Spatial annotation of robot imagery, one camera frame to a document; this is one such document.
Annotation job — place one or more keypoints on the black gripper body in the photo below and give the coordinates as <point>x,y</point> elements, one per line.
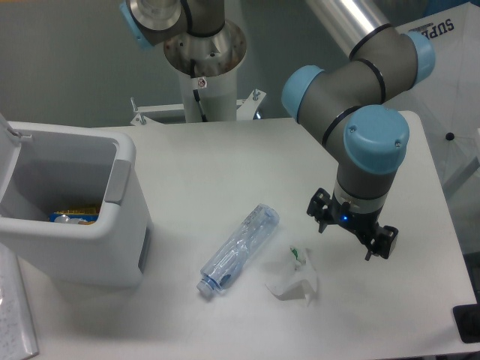
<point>363,226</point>

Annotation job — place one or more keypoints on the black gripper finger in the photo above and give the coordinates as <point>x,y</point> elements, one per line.
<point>319,209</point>
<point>383,242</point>

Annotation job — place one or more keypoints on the white paper tissue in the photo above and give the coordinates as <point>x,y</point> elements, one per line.
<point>296,279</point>

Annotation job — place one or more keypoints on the clear crushed plastic bottle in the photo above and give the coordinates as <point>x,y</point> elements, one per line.
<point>226,264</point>

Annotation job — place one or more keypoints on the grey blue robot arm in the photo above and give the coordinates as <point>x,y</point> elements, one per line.
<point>343,110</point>

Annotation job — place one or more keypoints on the white open trash can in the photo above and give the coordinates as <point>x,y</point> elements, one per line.
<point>47,168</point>

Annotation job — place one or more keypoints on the black device at edge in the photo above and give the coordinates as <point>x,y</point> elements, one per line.
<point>467,321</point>

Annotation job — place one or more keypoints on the white superior umbrella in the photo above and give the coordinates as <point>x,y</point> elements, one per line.
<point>448,100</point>

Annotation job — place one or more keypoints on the blue yellow snack wrapper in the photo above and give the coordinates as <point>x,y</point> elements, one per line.
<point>85,215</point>

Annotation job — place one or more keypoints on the white metal base bracket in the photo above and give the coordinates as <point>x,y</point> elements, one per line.
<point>246,109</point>

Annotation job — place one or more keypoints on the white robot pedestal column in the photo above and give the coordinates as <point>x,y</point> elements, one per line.
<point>209,98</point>

